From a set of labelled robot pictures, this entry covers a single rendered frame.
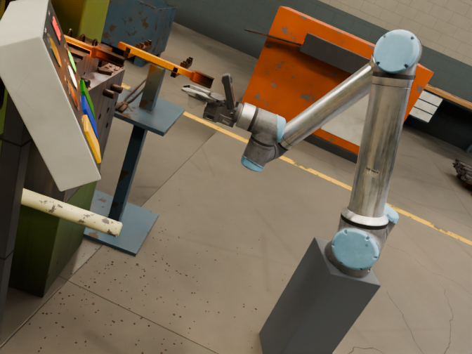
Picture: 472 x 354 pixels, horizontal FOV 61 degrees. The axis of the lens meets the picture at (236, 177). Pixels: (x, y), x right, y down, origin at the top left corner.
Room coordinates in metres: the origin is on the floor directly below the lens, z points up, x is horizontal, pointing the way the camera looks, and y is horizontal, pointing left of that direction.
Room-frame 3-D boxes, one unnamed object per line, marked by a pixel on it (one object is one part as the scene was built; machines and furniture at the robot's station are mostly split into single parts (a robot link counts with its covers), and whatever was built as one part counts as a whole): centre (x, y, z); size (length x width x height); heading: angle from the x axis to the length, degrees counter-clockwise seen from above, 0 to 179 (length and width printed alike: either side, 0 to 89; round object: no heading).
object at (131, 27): (5.07, 2.18, 0.36); 1.21 x 0.81 x 0.72; 93
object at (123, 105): (1.88, 0.63, 0.70); 0.60 x 0.04 x 0.01; 8
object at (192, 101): (1.30, 0.24, 0.97); 0.09 x 0.03 x 0.06; 106
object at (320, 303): (1.36, -0.53, 0.30); 0.22 x 0.22 x 0.60; 17
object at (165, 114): (1.77, 0.52, 0.69); 0.40 x 0.30 x 0.02; 3
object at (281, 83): (5.06, -0.52, 0.63); 2.10 x 1.12 x 1.25; 87
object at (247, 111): (1.35, 0.06, 0.98); 0.10 x 0.05 x 0.09; 6
